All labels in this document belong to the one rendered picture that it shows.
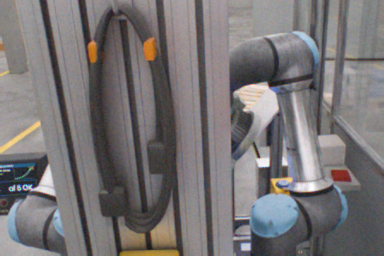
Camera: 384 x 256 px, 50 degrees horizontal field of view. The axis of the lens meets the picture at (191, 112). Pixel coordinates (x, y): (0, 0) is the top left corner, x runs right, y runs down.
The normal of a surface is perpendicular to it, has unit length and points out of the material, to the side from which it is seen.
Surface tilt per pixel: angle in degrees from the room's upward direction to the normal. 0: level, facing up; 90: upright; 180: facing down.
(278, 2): 90
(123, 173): 90
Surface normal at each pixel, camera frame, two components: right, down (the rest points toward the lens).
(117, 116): -0.02, 0.37
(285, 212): -0.17, -0.89
